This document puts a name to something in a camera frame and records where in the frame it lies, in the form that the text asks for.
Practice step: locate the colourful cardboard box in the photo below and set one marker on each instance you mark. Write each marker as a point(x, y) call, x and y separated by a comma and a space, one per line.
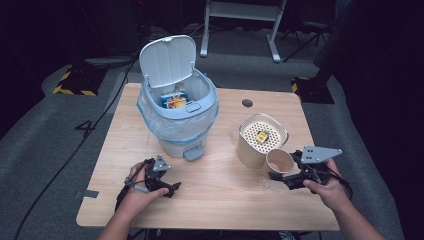
point(175, 100)

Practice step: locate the black base with yellow stripes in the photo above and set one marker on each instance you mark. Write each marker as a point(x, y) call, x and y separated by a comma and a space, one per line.
point(78, 83)
point(311, 90)

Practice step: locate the beige container with perforated strainer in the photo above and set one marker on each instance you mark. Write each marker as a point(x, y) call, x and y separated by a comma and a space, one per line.
point(250, 153)

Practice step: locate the brown paper cup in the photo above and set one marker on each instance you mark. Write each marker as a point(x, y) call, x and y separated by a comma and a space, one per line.
point(280, 161)

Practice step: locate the white metal table frame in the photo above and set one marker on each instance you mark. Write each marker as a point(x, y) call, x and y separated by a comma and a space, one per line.
point(241, 20)

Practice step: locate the white and blue pedal bin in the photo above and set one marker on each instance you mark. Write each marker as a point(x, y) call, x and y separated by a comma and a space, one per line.
point(173, 66)

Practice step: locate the grey tape strip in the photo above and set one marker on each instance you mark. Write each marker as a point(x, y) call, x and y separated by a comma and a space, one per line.
point(87, 193)

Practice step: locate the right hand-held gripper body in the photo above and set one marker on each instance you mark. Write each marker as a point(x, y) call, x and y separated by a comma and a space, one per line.
point(313, 166)

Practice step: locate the clear blue bin liner bag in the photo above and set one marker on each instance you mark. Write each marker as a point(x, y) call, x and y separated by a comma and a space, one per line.
point(173, 128)

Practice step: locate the person's left hand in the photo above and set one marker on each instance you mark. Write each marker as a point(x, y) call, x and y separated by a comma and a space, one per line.
point(140, 198)

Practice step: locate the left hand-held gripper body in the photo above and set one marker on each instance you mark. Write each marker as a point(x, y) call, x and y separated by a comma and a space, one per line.
point(155, 173)

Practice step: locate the yellow tea bag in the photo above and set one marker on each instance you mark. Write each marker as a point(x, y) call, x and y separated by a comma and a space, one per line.
point(262, 136)

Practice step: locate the person's right hand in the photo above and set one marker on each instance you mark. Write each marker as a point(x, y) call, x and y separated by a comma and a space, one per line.
point(328, 193)

